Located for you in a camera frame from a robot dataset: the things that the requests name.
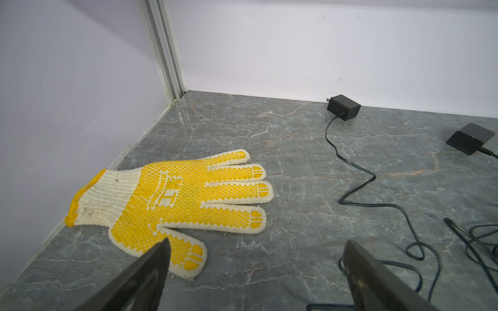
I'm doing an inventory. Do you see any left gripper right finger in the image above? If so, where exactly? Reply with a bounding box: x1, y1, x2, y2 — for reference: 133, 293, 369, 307
343, 241, 437, 311

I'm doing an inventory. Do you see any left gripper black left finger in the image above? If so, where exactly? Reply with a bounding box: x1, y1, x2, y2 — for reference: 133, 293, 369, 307
77, 239, 171, 310

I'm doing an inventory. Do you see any yellow work glove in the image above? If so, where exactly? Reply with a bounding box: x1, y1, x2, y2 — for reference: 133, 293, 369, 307
65, 149, 274, 280

